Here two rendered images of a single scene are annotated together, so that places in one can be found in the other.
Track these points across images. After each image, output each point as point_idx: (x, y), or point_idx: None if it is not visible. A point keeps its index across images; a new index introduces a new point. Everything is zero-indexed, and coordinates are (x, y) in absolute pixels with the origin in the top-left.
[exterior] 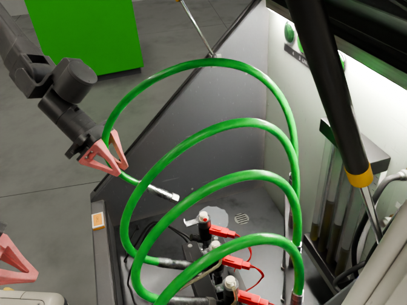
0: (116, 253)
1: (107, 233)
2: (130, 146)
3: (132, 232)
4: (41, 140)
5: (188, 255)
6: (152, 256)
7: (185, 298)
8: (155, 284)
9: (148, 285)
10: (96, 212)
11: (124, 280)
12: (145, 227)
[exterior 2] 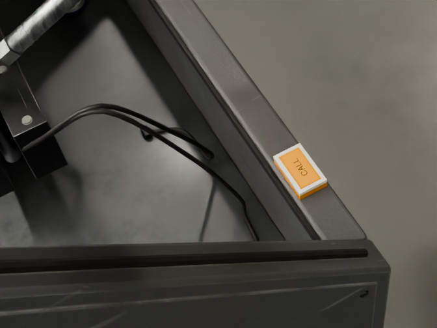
0: (279, 231)
1: (260, 152)
2: (217, 254)
3: None
4: None
5: (27, 99)
6: (182, 240)
7: None
8: (156, 178)
9: (171, 172)
10: (325, 204)
11: (229, 172)
12: (132, 119)
